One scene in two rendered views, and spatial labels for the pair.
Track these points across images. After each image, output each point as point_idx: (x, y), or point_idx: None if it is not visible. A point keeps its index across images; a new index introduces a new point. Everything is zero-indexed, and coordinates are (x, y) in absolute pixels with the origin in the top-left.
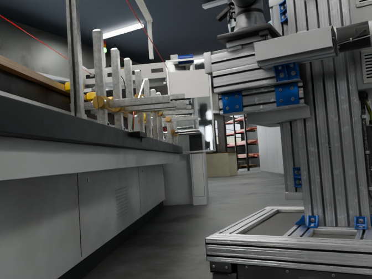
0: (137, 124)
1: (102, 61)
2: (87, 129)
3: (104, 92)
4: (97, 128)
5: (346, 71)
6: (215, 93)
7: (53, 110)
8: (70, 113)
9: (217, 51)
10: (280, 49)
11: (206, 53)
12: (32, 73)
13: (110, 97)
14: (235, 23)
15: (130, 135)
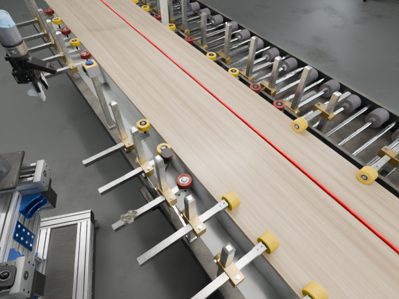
0: (165, 206)
1: (114, 120)
2: (106, 130)
3: (120, 135)
4: (111, 137)
5: None
6: (51, 181)
7: (92, 109)
8: (163, 140)
9: (31, 164)
10: None
11: (41, 160)
12: (129, 99)
13: (226, 195)
14: (0, 156)
15: (144, 184)
